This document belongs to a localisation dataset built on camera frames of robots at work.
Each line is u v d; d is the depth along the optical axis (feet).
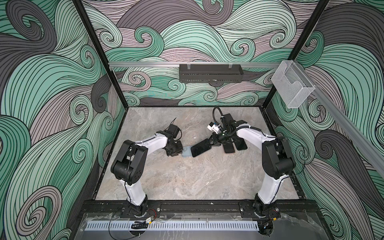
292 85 2.60
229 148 3.14
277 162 1.61
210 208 2.44
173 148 2.59
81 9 2.35
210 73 3.19
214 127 2.81
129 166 1.55
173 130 2.54
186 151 3.08
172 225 2.29
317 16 2.44
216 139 2.57
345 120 1.97
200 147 2.94
